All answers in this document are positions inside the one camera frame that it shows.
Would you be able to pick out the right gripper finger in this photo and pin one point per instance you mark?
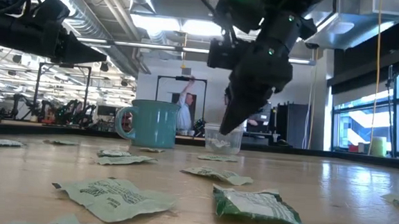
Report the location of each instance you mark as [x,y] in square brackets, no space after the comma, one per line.
[248,106]
[230,107]

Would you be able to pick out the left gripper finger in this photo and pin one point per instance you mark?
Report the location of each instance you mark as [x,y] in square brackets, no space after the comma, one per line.
[82,47]
[81,59]

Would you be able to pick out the long ceiling tube lamp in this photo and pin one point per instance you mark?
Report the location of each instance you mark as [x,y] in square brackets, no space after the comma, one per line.
[148,45]

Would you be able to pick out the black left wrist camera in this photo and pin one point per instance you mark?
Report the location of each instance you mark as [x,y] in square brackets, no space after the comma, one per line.
[49,12]

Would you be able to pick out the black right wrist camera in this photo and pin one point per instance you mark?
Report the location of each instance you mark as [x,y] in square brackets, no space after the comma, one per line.
[224,54]

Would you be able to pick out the black background robot arm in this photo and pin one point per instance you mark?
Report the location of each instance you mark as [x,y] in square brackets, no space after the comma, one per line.
[67,112]

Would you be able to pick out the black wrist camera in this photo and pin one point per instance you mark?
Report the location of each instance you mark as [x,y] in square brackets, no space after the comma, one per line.
[224,54]
[49,12]

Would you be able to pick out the black background rig frame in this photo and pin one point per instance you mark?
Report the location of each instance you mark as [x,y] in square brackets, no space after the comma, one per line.
[182,78]
[63,65]

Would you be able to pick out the dark green sachet packet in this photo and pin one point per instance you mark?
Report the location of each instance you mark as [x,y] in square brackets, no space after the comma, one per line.
[259,209]

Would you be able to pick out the small red box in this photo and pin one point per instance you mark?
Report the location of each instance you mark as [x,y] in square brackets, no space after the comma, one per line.
[353,148]

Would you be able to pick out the clear plastic container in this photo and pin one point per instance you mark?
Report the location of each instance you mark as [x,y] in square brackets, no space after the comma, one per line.
[210,133]

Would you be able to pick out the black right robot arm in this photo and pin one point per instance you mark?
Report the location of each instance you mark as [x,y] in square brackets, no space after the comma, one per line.
[296,3]

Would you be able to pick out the person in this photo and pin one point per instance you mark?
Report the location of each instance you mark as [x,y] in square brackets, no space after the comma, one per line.
[184,114]

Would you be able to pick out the yellow-green cylinder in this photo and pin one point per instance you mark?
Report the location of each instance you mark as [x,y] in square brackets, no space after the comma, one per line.
[378,147]

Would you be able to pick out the teal ceramic mug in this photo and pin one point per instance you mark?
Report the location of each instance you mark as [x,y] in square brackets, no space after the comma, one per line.
[153,126]

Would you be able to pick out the black aluminium table frame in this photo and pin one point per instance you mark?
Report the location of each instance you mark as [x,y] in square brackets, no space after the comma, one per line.
[373,160]

